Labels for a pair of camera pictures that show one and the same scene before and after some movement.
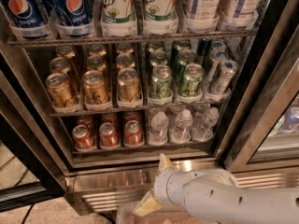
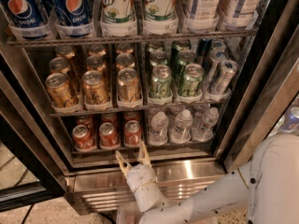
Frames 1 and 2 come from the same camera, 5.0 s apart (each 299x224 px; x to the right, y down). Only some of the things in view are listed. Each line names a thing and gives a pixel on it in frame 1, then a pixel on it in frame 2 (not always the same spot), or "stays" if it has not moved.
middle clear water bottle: x=181 y=132 stays
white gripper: x=162 y=184 → x=139 y=175
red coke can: x=133 y=133 stays
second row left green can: x=158 y=57 stays
